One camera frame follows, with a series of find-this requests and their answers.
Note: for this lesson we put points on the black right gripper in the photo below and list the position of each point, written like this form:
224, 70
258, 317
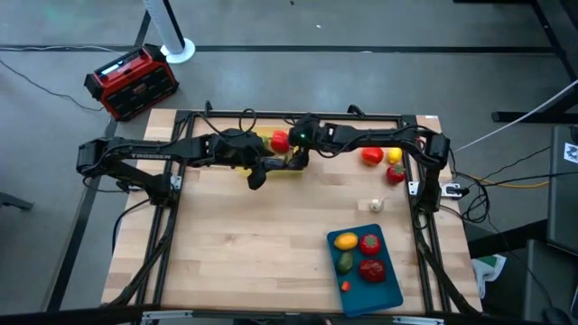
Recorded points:
300, 160

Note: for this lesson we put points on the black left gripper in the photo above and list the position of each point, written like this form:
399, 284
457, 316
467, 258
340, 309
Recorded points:
257, 177

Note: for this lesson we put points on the red tomato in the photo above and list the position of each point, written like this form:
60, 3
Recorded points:
280, 142

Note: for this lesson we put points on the yellow bell pepper toy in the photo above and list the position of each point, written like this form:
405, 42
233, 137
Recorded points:
394, 155

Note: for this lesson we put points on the red round fruit green top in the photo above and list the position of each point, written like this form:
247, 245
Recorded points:
370, 246

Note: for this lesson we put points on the green avocado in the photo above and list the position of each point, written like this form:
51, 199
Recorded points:
345, 263

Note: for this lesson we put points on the dark red bell pepper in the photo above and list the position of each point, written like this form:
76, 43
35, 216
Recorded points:
372, 271

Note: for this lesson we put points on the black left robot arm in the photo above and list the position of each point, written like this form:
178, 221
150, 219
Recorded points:
149, 151

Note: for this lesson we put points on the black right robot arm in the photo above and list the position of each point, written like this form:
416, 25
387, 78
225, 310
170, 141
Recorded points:
375, 135

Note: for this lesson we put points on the yellow translucent plastic basket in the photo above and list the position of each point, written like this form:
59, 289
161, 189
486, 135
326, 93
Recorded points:
276, 173

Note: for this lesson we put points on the white garlic bulb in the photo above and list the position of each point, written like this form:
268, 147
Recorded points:
376, 206

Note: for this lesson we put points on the red strawberry green leaves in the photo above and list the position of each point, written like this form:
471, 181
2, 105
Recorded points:
395, 174

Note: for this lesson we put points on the red and black radio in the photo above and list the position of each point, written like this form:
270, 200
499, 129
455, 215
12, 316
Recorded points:
135, 86

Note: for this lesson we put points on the blue plastic basket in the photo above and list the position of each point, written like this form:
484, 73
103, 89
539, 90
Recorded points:
384, 298

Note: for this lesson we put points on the white tower fan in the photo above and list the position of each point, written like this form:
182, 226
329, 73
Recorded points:
158, 18

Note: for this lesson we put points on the white and green bag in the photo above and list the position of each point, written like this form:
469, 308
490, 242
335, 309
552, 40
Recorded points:
490, 271

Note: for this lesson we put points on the black chair leg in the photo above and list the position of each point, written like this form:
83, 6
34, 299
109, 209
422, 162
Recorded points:
15, 201

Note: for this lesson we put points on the black cabinet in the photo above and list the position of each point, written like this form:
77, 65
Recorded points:
562, 203

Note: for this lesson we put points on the white marker tag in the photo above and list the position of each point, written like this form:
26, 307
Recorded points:
571, 152

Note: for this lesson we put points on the black table frame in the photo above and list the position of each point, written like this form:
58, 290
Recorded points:
361, 116

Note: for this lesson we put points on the silver frame bracket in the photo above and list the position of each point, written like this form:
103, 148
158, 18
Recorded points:
413, 188

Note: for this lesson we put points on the black desk frame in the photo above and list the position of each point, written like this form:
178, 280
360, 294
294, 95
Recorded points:
533, 116

